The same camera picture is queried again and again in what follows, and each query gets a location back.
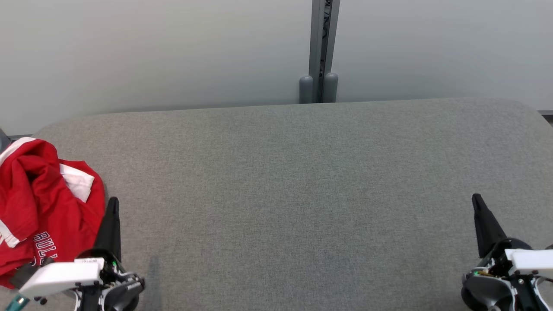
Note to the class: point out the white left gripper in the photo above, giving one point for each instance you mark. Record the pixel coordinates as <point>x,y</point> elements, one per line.
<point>60,276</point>

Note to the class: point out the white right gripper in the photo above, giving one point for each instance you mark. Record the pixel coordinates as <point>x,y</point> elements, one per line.
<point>531,261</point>

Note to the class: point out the red basketball jersey white trim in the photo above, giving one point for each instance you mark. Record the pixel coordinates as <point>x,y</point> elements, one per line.
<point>43,203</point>

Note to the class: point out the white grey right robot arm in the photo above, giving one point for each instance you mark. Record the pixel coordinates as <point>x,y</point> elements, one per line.
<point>484,289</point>

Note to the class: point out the grey desk leg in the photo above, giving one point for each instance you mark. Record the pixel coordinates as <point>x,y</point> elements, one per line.
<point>3,140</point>

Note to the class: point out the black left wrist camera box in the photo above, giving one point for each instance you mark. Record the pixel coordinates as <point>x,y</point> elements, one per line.
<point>23,274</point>

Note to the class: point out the grey cylindrical post cap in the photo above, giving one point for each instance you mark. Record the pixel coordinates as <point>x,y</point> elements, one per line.
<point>306,90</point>
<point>331,88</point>

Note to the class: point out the grey metal partition post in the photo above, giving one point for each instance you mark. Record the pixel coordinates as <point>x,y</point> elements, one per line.
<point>317,43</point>

